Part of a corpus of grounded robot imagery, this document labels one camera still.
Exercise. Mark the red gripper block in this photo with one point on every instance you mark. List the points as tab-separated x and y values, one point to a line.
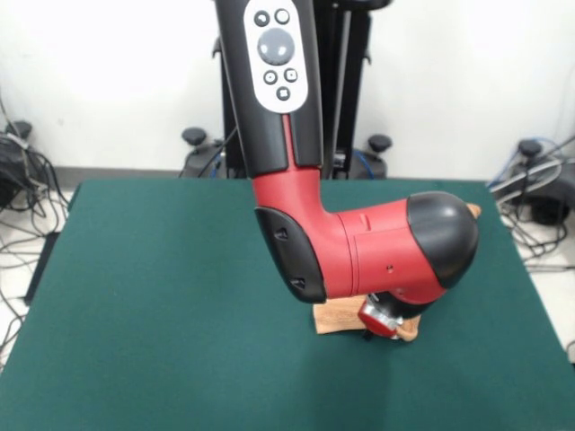
379	327

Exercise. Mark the tan terry towel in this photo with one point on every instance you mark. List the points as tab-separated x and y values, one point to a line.
337	319

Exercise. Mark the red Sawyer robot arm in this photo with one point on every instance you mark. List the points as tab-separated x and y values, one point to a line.
382	251

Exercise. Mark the gray floor leg black knob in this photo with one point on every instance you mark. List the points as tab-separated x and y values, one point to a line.
11	179
539	197

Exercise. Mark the dark green table cloth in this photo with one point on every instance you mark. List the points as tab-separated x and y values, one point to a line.
135	314

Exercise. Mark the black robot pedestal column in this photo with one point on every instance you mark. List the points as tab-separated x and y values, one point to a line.
355	90

